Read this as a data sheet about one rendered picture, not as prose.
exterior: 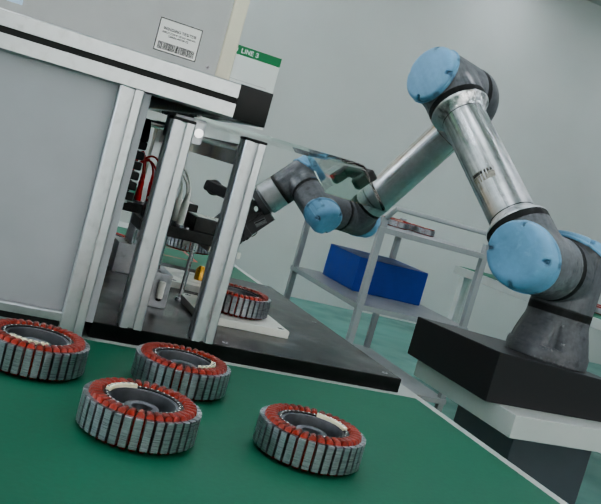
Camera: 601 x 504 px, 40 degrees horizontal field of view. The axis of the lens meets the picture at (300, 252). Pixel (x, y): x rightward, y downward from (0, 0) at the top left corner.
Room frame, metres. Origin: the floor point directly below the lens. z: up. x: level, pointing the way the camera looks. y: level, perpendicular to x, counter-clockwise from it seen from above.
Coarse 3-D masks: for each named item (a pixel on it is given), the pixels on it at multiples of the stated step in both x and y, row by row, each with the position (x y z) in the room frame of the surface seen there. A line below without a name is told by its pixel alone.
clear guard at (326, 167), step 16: (176, 112) 1.28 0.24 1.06; (224, 128) 1.25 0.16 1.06; (240, 128) 1.19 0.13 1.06; (272, 144) 1.38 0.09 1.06; (288, 144) 1.22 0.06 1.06; (320, 160) 1.43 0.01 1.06; (336, 160) 1.28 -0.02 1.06; (320, 176) 1.48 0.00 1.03; (336, 176) 1.40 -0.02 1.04; (352, 176) 1.32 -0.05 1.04; (368, 176) 1.27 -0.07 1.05; (336, 192) 1.44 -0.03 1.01; (352, 192) 1.37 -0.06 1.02; (368, 192) 1.30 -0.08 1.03; (384, 208) 1.29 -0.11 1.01
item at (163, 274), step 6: (162, 270) 1.28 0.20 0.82; (156, 276) 1.24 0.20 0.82; (162, 276) 1.25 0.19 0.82; (168, 276) 1.25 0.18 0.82; (156, 282) 1.24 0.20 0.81; (168, 282) 1.25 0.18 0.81; (156, 288) 1.25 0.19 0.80; (168, 288) 1.25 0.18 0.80; (150, 300) 1.24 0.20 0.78; (162, 300) 1.25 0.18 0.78; (150, 306) 1.25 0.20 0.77; (156, 306) 1.25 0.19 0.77; (162, 306) 1.25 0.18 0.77
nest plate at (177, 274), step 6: (168, 270) 1.57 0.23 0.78; (174, 270) 1.59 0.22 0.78; (180, 270) 1.61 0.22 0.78; (174, 276) 1.52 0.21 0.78; (180, 276) 1.54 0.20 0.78; (192, 276) 1.58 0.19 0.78; (174, 282) 1.46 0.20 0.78; (180, 282) 1.47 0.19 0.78; (192, 282) 1.51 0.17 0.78; (198, 282) 1.52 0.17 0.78; (186, 288) 1.47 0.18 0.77; (192, 288) 1.48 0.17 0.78; (198, 288) 1.48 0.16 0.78
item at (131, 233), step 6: (126, 204) 1.46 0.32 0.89; (132, 204) 1.46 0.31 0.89; (138, 204) 1.47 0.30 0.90; (144, 204) 1.49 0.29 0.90; (192, 204) 1.51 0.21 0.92; (126, 210) 1.46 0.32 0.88; (132, 210) 1.46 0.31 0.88; (138, 210) 1.47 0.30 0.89; (192, 210) 1.51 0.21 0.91; (132, 228) 1.48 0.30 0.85; (126, 234) 1.52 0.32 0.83; (132, 234) 1.48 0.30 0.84; (132, 240) 1.48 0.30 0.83
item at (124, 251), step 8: (120, 240) 1.48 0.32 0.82; (136, 240) 1.54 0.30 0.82; (112, 248) 1.50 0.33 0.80; (120, 248) 1.46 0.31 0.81; (128, 248) 1.47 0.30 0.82; (112, 256) 1.48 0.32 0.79; (120, 256) 1.46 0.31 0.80; (128, 256) 1.47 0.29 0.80; (112, 264) 1.46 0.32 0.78; (120, 264) 1.46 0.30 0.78; (128, 264) 1.47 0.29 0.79; (120, 272) 1.46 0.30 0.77; (128, 272) 1.47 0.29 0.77
